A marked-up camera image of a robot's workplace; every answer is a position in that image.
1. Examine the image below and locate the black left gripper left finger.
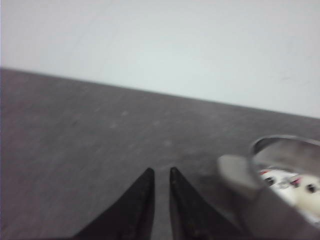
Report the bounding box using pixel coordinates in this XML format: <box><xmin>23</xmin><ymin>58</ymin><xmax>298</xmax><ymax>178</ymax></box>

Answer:
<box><xmin>73</xmin><ymin>168</ymin><xmax>155</xmax><ymax>240</ymax></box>

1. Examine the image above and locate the stainless steel steamer pot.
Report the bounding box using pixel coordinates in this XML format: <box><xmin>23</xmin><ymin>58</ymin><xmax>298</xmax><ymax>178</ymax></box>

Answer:
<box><xmin>217</xmin><ymin>135</ymin><xmax>320</xmax><ymax>240</ymax></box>

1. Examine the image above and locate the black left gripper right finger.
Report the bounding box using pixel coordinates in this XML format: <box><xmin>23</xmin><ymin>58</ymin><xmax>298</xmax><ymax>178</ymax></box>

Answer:
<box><xmin>169</xmin><ymin>167</ymin><xmax>247</xmax><ymax>240</ymax></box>

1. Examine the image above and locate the panda bun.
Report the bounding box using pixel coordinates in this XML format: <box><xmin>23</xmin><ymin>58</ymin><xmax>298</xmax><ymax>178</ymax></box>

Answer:
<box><xmin>290</xmin><ymin>174</ymin><xmax>320</xmax><ymax>225</ymax></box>
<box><xmin>259</xmin><ymin>168</ymin><xmax>298</xmax><ymax>195</ymax></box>

